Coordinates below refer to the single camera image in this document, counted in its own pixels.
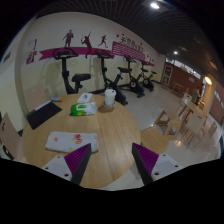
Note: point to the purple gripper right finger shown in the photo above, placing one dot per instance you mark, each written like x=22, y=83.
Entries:
x=153, y=166

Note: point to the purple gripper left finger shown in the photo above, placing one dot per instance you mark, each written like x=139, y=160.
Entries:
x=72, y=166

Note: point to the white printed towel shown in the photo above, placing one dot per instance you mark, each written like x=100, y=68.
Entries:
x=68, y=142

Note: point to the wooden stool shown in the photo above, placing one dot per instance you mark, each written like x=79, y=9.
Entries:
x=171, y=121

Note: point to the white chair right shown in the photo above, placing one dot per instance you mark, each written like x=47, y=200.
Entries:
x=194, y=125

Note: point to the green wet wipes pack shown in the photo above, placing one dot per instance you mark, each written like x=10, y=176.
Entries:
x=83, y=109

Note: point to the black laptop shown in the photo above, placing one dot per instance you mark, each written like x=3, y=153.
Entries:
x=41, y=114

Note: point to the brown chair back left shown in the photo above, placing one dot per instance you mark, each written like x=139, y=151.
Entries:
x=10, y=138

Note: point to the orange blue small tube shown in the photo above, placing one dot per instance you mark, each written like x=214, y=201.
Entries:
x=56, y=99

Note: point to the beige chair behind table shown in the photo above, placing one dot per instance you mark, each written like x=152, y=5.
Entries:
x=35, y=96

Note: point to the white plastic jar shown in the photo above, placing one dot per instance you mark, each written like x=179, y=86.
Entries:
x=110, y=97

